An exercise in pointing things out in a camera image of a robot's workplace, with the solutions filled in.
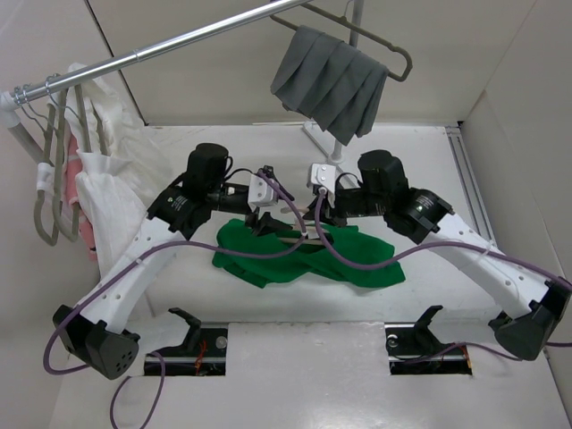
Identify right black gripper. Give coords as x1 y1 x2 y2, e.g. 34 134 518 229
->
302 182 389 229

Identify green t-shirt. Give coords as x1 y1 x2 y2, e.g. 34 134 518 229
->
211 217 407 290

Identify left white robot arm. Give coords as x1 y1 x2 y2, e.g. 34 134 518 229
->
53 143 278 380

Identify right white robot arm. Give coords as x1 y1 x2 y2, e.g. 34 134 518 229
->
248 149 571 361

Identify grey hanger with skirt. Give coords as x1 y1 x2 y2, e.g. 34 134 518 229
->
268 1 415 86

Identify grey pleated skirt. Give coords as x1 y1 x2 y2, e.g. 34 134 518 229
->
271 26 389 146

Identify white garment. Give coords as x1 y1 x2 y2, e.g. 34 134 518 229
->
65 78 172 275

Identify pink garment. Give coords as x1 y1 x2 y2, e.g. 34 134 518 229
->
64 134 97 261

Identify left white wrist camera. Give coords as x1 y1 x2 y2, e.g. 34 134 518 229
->
248 174 278 211

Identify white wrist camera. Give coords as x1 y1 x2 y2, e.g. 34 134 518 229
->
248 174 278 211
307 163 337 193

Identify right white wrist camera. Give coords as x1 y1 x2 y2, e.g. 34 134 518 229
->
307 163 337 193

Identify silver clothes rail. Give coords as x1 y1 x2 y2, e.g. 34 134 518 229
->
3 0 307 110

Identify white rack left post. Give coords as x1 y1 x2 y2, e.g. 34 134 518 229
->
1 91 43 164

